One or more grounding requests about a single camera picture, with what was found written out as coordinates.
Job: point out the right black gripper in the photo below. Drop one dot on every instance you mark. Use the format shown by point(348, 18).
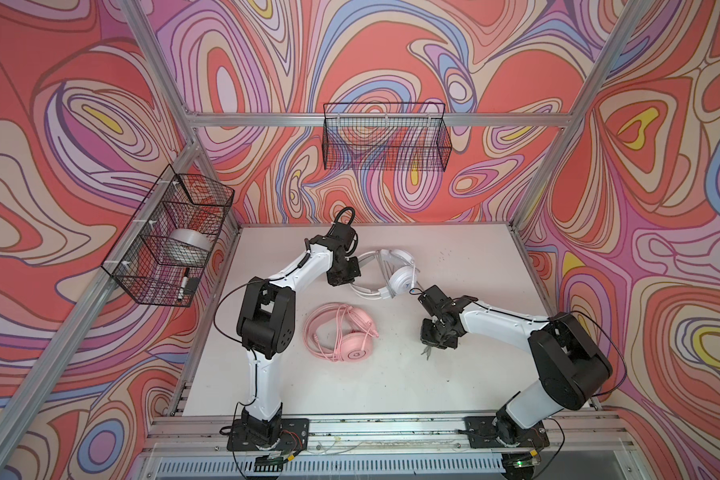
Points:
point(425, 336)

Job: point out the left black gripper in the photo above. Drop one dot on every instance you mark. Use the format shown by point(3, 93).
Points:
point(355, 271)

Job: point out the white headphones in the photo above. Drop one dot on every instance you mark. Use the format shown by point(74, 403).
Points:
point(398, 269)

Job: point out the pink cat-ear headphones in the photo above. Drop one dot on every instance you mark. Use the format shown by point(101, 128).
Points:
point(354, 333)

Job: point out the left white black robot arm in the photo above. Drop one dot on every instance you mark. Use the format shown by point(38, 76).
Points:
point(266, 324)

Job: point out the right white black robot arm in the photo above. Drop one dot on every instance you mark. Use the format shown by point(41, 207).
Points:
point(571, 367)

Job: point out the white tape roll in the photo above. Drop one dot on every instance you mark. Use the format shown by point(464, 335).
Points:
point(187, 247)

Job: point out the marker pen in basket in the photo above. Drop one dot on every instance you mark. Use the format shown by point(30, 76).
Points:
point(183, 284)

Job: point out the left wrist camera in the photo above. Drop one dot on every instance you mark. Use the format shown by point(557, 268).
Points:
point(342, 231)

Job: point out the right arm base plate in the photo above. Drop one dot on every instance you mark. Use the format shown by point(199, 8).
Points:
point(491, 432)

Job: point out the back black wire basket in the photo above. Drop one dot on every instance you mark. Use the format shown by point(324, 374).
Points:
point(385, 136)

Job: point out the black wire basket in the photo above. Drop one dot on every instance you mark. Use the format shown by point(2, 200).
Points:
point(385, 136)
point(162, 259)

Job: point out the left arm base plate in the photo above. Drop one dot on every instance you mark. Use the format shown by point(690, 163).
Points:
point(285, 435)

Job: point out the aluminium front rail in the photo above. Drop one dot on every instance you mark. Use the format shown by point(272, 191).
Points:
point(404, 433)

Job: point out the left black wire basket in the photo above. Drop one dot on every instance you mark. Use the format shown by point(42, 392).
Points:
point(162, 259)

